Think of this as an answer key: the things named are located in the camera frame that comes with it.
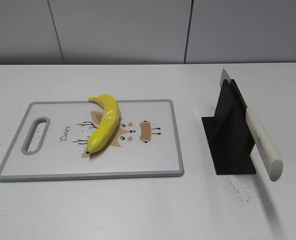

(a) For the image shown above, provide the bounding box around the white-handled kitchen knife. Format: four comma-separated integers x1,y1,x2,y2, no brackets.
220,69,284,182

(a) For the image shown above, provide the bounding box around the yellow plastic banana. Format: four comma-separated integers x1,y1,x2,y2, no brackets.
86,94,120,154

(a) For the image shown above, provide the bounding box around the white grey-rimmed cutting board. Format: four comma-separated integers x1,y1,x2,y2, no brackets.
0,99,184,182

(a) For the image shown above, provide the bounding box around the black knife stand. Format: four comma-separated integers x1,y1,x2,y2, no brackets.
201,79,256,175

